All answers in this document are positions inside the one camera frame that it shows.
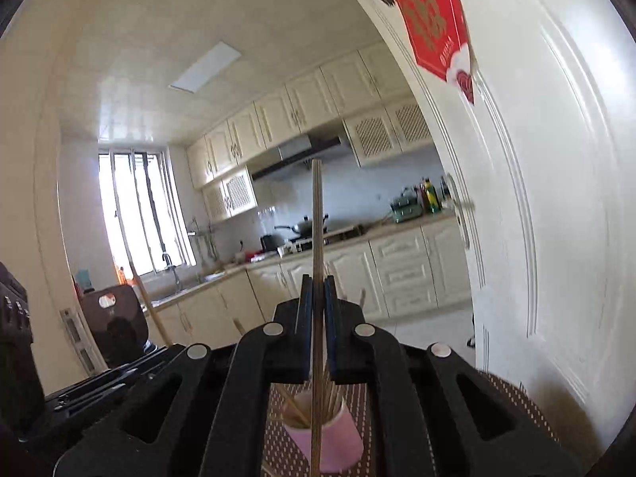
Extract wooden chopstick with ridges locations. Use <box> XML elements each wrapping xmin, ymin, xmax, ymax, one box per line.
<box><xmin>233</xmin><ymin>318</ymin><xmax>245</xmax><ymax>336</ymax></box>

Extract brown polka dot tablecloth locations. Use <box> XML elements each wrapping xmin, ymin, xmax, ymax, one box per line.
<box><xmin>258</xmin><ymin>357</ymin><xmax>557</xmax><ymax>476</ymax></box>

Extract black wok with lid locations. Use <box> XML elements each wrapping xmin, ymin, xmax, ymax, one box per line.
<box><xmin>275</xmin><ymin>217</ymin><xmax>314</xmax><ymax>238</ymax></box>

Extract red fu paper decoration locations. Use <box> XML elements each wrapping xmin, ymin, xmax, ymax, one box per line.
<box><xmin>397</xmin><ymin>0</ymin><xmax>474</xmax><ymax>103</ymax></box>

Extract ceiling light panel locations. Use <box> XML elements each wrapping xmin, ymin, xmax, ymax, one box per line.
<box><xmin>169</xmin><ymin>42</ymin><xmax>241</xmax><ymax>94</ymax></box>

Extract cream cabinets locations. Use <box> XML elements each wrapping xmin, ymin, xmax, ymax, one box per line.
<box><xmin>143</xmin><ymin>215</ymin><xmax>473</xmax><ymax>349</ymax></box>
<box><xmin>186</xmin><ymin>42</ymin><xmax>432</xmax><ymax>222</ymax></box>

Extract dark sauce bottle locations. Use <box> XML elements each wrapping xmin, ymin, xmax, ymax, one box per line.
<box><xmin>440</xmin><ymin>178</ymin><xmax>453</xmax><ymax>209</ymax></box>

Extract upper cream cabinets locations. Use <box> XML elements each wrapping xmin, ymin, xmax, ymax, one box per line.
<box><xmin>186</xmin><ymin>42</ymin><xmax>432</xmax><ymax>222</ymax></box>

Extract lower cream cabinets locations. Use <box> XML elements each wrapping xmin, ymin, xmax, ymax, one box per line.
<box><xmin>143</xmin><ymin>215</ymin><xmax>473</xmax><ymax>349</ymax></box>

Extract silver door handle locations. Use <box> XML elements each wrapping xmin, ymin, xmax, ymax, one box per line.
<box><xmin>445</xmin><ymin>173</ymin><xmax>471</xmax><ymax>250</ymax></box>

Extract wall utensil rack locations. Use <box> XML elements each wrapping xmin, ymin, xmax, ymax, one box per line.
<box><xmin>186</xmin><ymin>217</ymin><xmax>221</xmax><ymax>269</ymax></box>

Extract range hood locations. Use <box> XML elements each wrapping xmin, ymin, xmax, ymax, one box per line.
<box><xmin>250</xmin><ymin>136</ymin><xmax>343</xmax><ymax>180</ymax></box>

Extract black electric kettle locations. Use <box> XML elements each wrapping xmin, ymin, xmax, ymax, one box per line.
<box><xmin>260</xmin><ymin>235</ymin><xmax>278</xmax><ymax>252</ymax></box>

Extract green bottle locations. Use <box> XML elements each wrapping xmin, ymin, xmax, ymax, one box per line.
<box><xmin>421</xmin><ymin>178</ymin><xmax>441</xmax><ymax>213</ymax></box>

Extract door strike plate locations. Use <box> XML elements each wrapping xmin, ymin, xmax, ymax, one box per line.
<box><xmin>59</xmin><ymin>308</ymin><xmax>98</xmax><ymax>376</ymax></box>

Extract kitchen faucet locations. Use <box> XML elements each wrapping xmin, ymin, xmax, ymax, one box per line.
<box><xmin>162</xmin><ymin>252</ymin><xmax>183</xmax><ymax>293</ymax></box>

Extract window with bars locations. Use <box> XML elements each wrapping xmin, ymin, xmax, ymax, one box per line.
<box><xmin>98</xmin><ymin>147</ymin><xmax>195</xmax><ymax>282</ymax></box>

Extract white door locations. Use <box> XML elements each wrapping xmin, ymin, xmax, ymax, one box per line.
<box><xmin>357</xmin><ymin>0</ymin><xmax>635</xmax><ymax>463</ymax></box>

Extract gas stove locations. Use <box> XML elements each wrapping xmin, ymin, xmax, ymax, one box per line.
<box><xmin>291</xmin><ymin>224</ymin><xmax>365</xmax><ymax>253</ymax></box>

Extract green electric cooker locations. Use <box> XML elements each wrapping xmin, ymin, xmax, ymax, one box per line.
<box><xmin>390</xmin><ymin>187</ymin><xmax>424</xmax><ymax>224</ymax></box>

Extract pink cylindrical utensil holder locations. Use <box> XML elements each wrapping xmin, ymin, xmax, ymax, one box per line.
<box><xmin>281</xmin><ymin>393</ymin><xmax>365</xmax><ymax>474</ymax></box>

